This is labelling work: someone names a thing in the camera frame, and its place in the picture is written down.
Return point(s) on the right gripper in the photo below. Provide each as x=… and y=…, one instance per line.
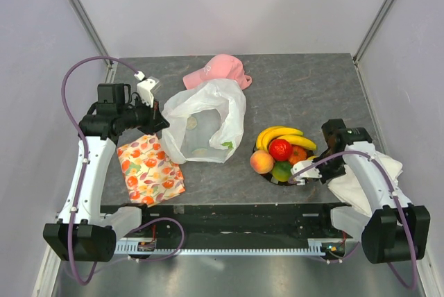
x=326, y=176

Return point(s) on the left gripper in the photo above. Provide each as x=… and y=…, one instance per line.
x=155, y=121

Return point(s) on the fake orange mini pumpkin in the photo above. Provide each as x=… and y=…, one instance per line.
x=298, y=154

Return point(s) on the fake banana bunch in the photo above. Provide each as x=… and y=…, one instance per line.
x=291, y=135

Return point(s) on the white plastic bag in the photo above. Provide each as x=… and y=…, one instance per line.
x=206, y=123

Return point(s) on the fake red apple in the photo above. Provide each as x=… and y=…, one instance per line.
x=280, y=149

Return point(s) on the fake yellow lemon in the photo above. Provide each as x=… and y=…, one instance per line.
x=282, y=171

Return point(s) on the fake peach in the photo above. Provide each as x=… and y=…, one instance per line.
x=261, y=162

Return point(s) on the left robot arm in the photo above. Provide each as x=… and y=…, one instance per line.
x=82, y=233

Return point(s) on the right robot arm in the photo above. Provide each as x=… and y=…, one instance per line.
x=395, y=229

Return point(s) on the white folded towel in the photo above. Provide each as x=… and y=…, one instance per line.
x=359, y=188

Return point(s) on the floral orange cloth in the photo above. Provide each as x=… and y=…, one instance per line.
x=150, y=175

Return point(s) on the dark striped ceramic plate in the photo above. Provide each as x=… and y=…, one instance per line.
x=271, y=179

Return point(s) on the pink baseball cap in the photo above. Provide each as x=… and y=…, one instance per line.
x=220, y=66

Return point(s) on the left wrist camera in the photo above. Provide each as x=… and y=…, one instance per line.
x=146, y=88

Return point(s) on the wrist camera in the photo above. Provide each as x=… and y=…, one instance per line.
x=304, y=171
x=146, y=88

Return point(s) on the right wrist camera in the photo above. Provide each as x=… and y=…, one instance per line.
x=304, y=171

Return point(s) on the right aluminium frame post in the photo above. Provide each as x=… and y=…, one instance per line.
x=376, y=24

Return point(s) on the aluminium frame post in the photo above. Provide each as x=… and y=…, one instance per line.
x=376, y=24
x=88, y=26

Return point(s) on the left aluminium frame post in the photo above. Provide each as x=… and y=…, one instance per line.
x=88, y=26

